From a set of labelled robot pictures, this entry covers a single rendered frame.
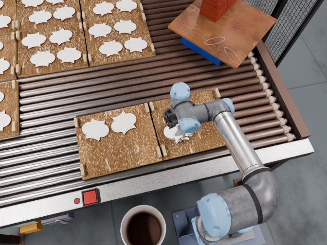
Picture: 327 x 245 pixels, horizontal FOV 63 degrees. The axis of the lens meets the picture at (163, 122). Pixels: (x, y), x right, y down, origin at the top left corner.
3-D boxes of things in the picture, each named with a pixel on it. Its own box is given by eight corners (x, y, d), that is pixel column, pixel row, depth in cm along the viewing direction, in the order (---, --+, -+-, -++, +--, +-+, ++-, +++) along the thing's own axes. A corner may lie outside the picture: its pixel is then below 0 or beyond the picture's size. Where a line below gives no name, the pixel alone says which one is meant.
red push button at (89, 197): (97, 202, 129) (97, 201, 128) (85, 205, 128) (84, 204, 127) (96, 190, 131) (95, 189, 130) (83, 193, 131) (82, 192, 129)
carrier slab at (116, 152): (162, 161, 139) (162, 160, 137) (83, 180, 133) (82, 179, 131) (147, 104, 153) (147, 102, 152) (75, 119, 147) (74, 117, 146)
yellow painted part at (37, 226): (42, 230, 150) (24, 226, 128) (26, 234, 148) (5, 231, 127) (42, 215, 153) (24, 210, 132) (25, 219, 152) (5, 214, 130)
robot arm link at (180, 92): (174, 100, 100) (168, 82, 103) (172, 113, 110) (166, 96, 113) (194, 96, 101) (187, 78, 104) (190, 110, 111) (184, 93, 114)
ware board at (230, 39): (276, 21, 171) (277, 19, 170) (235, 69, 153) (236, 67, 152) (211, -14, 183) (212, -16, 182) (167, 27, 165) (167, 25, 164)
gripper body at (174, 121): (161, 117, 127) (162, 105, 116) (177, 110, 129) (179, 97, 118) (169, 130, 124) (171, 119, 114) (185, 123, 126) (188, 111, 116)
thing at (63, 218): (77, 222, 147) (67, 218, 131) (51, 228, 145) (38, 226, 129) (75, 201, 152) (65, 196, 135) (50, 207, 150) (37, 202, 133)
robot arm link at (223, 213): (228, 238, 118) (267, 221, 70) (196, 248, 117) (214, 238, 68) (219, 211, 124) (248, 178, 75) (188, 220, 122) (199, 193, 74)
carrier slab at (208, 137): (236, 143, 145) (237, 142, 143) (164, 160, 139) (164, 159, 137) (215, 90, 159) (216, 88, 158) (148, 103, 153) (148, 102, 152)
